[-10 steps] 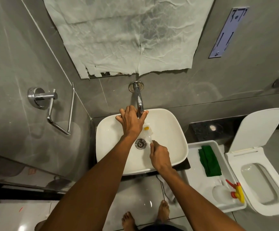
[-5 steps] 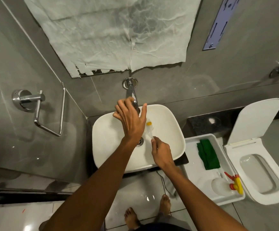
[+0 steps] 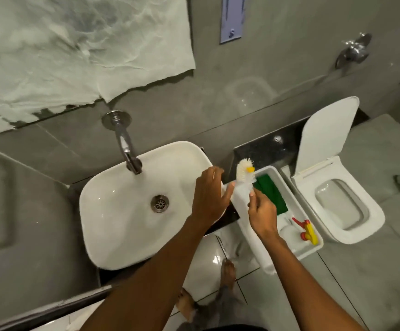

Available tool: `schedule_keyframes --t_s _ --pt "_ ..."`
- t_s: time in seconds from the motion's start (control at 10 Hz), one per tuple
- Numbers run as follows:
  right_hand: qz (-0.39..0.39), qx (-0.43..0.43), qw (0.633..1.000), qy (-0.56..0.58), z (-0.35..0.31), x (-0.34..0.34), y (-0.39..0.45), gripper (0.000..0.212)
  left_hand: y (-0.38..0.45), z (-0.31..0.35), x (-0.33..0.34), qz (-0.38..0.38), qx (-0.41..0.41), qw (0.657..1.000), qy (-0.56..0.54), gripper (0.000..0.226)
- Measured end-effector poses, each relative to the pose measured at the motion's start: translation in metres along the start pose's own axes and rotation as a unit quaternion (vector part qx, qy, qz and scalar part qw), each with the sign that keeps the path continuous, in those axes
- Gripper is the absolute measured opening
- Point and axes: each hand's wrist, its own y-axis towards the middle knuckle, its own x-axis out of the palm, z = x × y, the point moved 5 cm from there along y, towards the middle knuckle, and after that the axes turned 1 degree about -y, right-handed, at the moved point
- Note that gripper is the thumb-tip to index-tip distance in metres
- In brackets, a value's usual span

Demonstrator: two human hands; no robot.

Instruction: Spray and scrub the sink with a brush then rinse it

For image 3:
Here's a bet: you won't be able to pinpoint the person's left hand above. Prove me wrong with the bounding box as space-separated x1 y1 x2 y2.
191 166 236 228

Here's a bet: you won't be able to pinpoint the person's right hand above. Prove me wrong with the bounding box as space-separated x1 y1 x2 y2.
247 190 279 242

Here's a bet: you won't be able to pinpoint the white toilet brush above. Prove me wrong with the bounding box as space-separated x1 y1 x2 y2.
233 158 278 275

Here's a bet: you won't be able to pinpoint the person's left forearm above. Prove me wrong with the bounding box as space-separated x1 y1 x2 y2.
79 218 220 331

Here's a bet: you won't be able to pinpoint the person's right forearm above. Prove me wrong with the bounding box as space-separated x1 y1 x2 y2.
260 234 367 331

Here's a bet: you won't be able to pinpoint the green cloth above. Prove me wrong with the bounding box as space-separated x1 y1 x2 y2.
254 174 289 216

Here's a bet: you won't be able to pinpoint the white plastic tray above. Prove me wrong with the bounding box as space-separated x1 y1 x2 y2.
253 165 324 264

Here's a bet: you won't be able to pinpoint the black granite panel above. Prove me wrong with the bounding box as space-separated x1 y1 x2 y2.
233 108 369 177

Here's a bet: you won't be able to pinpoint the spray bottle with yellow trigger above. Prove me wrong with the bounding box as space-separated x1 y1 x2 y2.
279 217 320 247

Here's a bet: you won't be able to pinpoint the chrome sink drain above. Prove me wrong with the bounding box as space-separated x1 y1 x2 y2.
151 194 170 214

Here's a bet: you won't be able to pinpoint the person's right foot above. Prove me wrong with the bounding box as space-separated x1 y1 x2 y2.
220 259 237 290

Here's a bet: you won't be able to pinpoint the person's foot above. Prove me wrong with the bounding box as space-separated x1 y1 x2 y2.
220 259 237 290
175 288 196 321

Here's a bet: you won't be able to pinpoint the white toilet lid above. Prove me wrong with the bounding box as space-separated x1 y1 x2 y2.
294 96 360 176

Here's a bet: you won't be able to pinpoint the white toilet bowl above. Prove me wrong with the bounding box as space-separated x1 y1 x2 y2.
281 155 386 245

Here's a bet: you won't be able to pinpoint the white ceramic sink basin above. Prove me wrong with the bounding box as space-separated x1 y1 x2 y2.
79 140 229 271

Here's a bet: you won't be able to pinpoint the grey trousers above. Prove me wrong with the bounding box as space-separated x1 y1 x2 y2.
177 285 270 331

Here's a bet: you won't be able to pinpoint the person's left foot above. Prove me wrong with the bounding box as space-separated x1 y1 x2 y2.
175 288 196 321

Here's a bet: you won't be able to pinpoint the chrome wall faucet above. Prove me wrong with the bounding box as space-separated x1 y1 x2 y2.
101 110 144 176

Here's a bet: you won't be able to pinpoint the pale blue wall sign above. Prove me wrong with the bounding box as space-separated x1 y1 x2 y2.
220 0 247 44

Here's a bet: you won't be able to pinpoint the chrome wall tap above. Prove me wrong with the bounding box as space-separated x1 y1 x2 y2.
334 32 373 70

